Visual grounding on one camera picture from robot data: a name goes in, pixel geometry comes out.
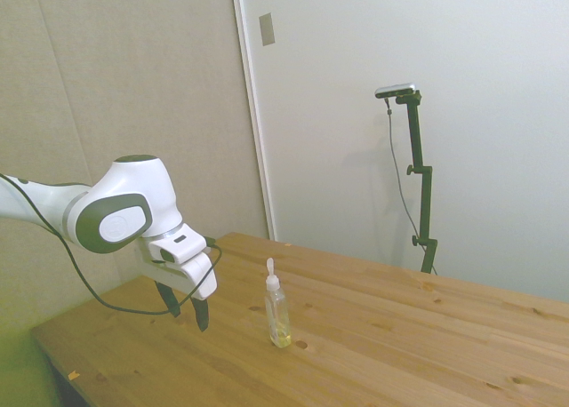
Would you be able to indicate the clear sanitizer bottle white cap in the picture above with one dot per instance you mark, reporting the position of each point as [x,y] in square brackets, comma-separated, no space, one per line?
[277,313]

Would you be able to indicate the white door frame strip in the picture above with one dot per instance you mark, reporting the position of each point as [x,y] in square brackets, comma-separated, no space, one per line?
[253,109]

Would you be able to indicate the silver exterior camera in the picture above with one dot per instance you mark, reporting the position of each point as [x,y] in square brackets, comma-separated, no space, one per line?
[395,90]

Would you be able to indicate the grey wall plate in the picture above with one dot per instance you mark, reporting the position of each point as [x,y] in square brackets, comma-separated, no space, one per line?
[266,29]

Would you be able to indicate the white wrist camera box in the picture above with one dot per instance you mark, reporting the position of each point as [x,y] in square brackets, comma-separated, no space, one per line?
[178,246]

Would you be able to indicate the black camera stand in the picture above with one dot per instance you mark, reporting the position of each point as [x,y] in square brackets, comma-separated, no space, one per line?
[420,176]

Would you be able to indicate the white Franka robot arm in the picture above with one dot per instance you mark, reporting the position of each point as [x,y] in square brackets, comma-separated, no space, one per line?
[129,189]

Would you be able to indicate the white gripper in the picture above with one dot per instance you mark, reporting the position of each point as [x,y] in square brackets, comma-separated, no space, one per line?
[178,276]

